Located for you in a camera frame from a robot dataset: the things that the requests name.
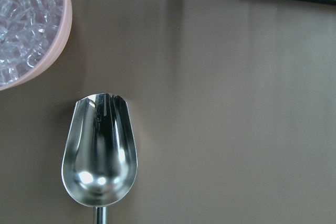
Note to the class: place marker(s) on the steel ice scoop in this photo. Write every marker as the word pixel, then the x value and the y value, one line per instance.
pixel 99 164

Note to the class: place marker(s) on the pink bowl of ice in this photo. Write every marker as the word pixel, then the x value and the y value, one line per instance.
pixel 33 35

